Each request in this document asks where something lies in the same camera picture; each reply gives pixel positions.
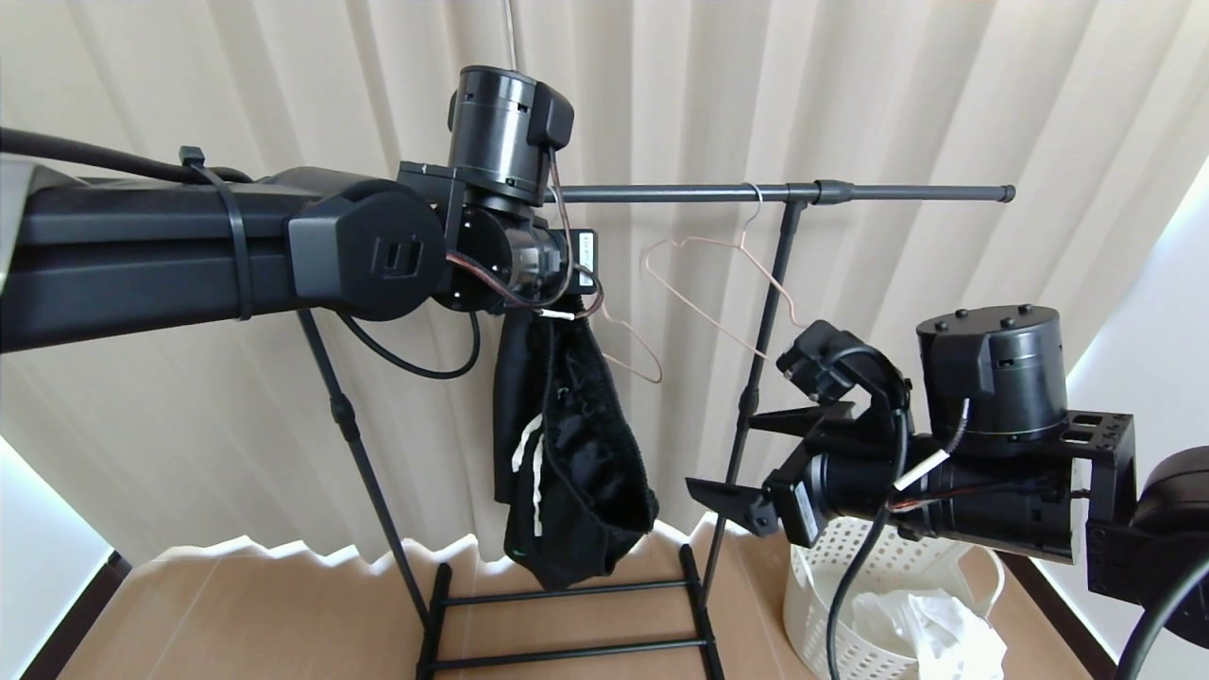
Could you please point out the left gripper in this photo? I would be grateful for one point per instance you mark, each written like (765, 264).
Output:
(510, 260)

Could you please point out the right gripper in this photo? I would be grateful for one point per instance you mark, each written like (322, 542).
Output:
(945, 510)

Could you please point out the pink clothes hanger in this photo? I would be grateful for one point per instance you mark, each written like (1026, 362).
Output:
(758, 203)
(658, 373)

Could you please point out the black shorts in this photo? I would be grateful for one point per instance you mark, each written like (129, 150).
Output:
(576, 472)

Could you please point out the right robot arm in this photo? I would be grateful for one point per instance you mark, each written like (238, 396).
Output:
(992, 378)

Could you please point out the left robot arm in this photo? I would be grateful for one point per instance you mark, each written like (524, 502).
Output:
(142, 255)

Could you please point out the white laundry basket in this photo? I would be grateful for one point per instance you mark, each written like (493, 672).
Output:
(812, 614)

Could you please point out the black clothes rack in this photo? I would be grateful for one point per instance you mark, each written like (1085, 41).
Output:
(897, 193)

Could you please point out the white garment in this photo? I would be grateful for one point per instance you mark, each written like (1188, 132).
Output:
(916, 623)

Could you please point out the beige curtain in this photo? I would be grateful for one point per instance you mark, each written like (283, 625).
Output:
(850, 94)

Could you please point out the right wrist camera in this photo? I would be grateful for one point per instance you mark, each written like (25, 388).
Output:
(831, 368)

